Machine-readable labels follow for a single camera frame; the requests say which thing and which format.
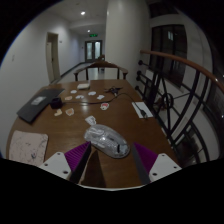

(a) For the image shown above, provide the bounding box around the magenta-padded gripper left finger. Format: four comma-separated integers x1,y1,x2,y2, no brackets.
39,141,93,185

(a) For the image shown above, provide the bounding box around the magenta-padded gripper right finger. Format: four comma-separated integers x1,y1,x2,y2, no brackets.
130,142,183,186

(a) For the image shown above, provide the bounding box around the transparent computer mouse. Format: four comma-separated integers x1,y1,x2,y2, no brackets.
83,123,131,160

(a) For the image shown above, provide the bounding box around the orange and white sticker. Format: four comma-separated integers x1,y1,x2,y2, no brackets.
65,107,76,117

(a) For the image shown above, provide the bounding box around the small black box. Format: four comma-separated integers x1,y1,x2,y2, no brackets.
49,96,64,110

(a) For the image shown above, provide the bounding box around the black closed laptop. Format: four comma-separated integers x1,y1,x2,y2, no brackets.
16,87,66,125

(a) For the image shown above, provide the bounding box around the small white box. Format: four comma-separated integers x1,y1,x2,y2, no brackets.
76,82,91,91

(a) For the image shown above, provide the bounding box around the black key bunch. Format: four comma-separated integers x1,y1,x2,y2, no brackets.
103,85,124,98

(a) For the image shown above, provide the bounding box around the black railing with wooden handrail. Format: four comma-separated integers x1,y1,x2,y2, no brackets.
134,49,224,168

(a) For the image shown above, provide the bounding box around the white side door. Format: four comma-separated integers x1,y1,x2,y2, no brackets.
45,31,62,84

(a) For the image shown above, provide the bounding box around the wooden armchair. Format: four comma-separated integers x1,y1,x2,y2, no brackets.
73,60,130,82

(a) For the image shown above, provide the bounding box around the dark framed window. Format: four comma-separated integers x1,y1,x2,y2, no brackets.
148,24,188,89

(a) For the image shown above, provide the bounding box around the glass double door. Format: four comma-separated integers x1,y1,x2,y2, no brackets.
84,39,104,63

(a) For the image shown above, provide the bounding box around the black cable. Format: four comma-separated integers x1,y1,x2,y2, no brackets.
59,92,148,120

